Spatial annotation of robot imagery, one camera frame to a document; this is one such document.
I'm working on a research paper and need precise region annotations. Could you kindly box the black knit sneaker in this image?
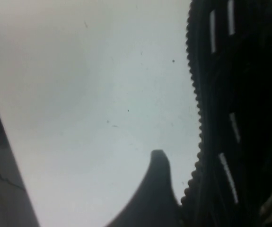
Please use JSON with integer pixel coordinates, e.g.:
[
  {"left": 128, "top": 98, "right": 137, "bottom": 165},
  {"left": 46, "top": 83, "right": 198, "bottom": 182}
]
[{"left": 180, "top": 0, "right": 272, "bottom": 227}]

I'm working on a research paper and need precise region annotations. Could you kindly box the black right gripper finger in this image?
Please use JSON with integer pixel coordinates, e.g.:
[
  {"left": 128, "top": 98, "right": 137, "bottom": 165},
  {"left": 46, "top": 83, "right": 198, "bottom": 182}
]
[{"left": 105, "top": 149, "right": 184, "bottom": 227}]

